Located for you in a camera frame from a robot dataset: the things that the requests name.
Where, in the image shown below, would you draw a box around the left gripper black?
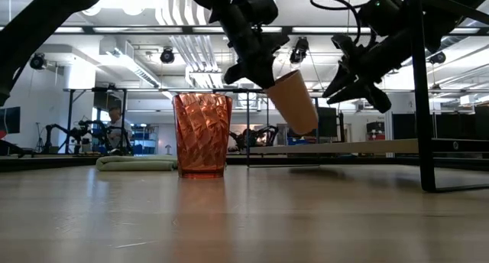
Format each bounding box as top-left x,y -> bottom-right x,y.
208,2 -> 290,90

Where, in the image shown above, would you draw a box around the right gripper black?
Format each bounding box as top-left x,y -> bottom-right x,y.
322,33 -> 393,115

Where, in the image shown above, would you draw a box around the tan paper cup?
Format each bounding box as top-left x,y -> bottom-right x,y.
264,69 -> 319,136

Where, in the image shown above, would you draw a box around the orange faceted plastic tumbler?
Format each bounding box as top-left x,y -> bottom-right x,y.
172,93 -> 234,179

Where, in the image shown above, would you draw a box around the blue storage bins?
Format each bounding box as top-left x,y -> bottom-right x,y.
131,124 -> 158,155

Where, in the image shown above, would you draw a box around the person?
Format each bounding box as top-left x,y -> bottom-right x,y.
106,106 -> 133,151

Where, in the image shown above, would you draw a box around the folded green cloth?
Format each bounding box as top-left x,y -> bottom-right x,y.
95,154 -> 179,172

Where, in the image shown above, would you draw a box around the black background rig frame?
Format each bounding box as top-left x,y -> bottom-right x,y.
232,88 -> 270,157
63,86 -> 129,155

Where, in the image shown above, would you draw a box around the black ceiling camera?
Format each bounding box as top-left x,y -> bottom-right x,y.
289,36 -> 310,64
159,47 -> 176,65
428,51 -> 447,66
29,52 -> 47,71

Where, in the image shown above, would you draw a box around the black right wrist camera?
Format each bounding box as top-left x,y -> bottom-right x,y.
358,0 -> 406,37

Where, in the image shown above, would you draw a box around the black frame wooden shelf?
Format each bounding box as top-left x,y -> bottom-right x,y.
244,0 -> 489,193

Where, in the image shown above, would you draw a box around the black overhead frame bar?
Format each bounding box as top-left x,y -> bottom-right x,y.
0,24 -> 489,36

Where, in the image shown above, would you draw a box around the dark wall monitor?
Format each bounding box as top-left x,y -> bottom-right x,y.
0,106 -> 21,135

